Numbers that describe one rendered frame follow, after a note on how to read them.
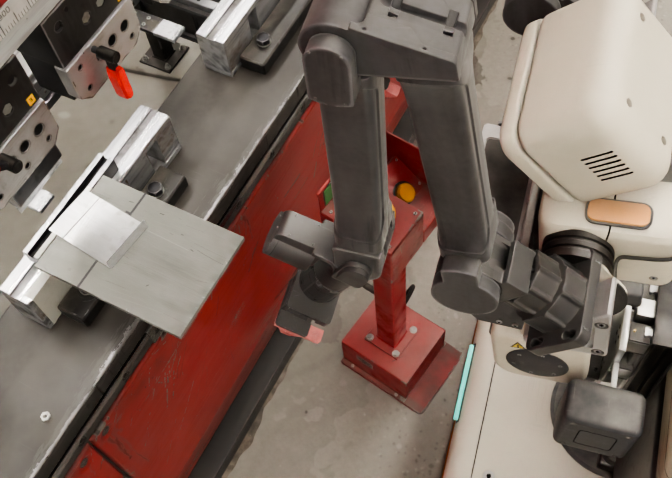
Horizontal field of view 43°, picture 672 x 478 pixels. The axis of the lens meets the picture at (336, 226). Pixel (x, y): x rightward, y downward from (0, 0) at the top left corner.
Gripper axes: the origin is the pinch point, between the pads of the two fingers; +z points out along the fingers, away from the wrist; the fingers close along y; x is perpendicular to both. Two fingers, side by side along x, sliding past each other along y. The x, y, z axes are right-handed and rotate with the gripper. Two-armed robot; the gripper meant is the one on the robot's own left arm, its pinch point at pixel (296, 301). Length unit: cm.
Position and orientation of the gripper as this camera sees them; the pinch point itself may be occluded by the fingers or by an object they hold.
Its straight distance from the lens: 124.4
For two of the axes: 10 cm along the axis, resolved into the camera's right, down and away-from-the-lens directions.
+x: 8.9, 4.1, 2.1
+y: -2.8, 8.4, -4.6
